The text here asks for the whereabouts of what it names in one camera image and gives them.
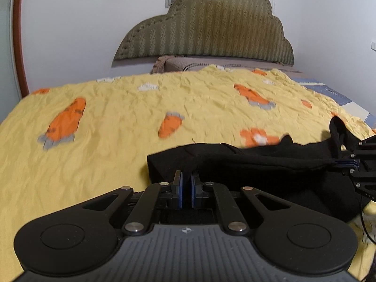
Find black garment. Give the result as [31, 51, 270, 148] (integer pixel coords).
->
[147, 117, 370, 223]

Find yellow carrot print blanket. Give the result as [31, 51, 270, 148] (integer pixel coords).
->
[1, 65, 374, 281]

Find brown pillow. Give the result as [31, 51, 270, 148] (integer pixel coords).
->
[152, 55, 175, 74]

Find olive cloud shaped headboard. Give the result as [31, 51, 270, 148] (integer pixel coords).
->
[114, 0, 294, 66]

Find frosted glass door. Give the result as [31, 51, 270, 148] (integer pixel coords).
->
[0, 0, 21, 122]

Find red brown door frame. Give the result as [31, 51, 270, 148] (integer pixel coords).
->
[12, 0, 29, 98]

